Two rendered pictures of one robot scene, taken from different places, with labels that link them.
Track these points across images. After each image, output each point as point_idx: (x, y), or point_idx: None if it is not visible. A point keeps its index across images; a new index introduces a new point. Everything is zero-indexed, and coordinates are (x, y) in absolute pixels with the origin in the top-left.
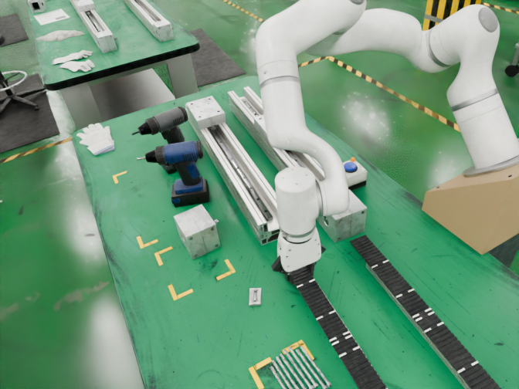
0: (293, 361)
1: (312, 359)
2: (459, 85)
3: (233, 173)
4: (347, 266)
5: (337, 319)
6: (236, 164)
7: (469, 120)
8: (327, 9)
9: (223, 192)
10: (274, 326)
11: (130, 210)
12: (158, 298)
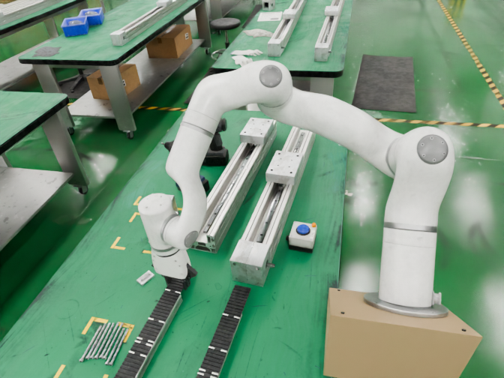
0: (112, 333)
1: (124, 341)
2: (388, 202)
3: (219, 185)
4: (218, 302)
5: (158, 328)
6: (235, 181)
7: (384, 243)
8: (244, 82)
9: None
10: (133, 304)
11: (156, 177)
12: (106, 241)
